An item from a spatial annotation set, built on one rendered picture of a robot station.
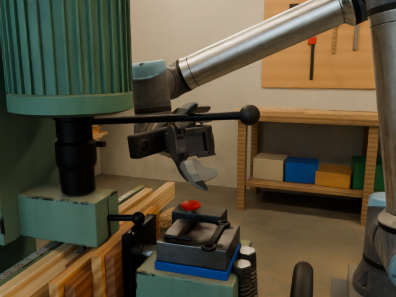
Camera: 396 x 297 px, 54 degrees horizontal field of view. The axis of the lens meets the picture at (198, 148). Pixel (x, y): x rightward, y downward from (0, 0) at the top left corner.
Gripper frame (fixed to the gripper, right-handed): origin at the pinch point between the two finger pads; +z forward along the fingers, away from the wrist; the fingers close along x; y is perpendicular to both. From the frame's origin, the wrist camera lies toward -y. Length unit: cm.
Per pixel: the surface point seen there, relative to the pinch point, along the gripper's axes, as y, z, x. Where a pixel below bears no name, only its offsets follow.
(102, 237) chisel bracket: -18.2, 3.0, 10.0
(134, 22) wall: 89, -357, -83
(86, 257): -21.0, 4.7, 11.8
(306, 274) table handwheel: 5.0, 20.4, 15.9
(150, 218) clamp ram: -10.7, 3.4, 8.9
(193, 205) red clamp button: -5.0, 8.0, 6.9
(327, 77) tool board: 225, -224, -2
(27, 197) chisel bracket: -27.5, -2.9, 3.1
